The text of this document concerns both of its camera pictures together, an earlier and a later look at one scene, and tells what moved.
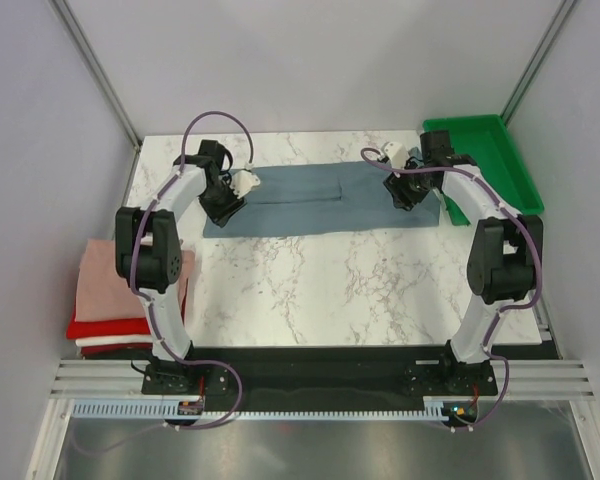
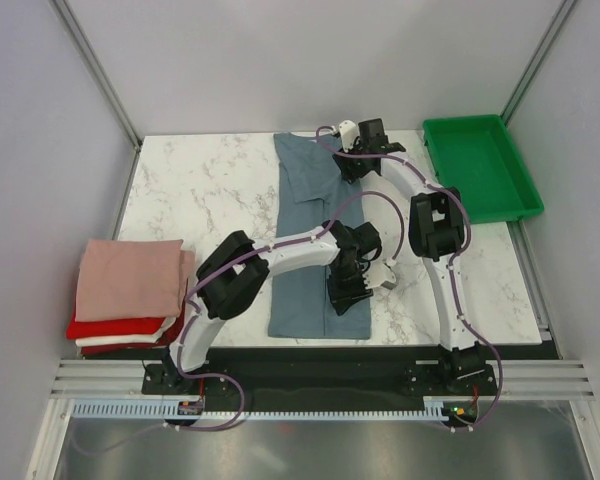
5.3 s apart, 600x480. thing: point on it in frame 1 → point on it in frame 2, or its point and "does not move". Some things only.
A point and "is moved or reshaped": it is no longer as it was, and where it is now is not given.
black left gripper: x=221 y=216 → x=343 y=300
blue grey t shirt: x=326 y=197 is moved or reshaped
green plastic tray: x=487 y=139 does not move
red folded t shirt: x=115 y=327 does not move
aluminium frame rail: x=101 y=379 does not move
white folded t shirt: x=114 y=341 does not move
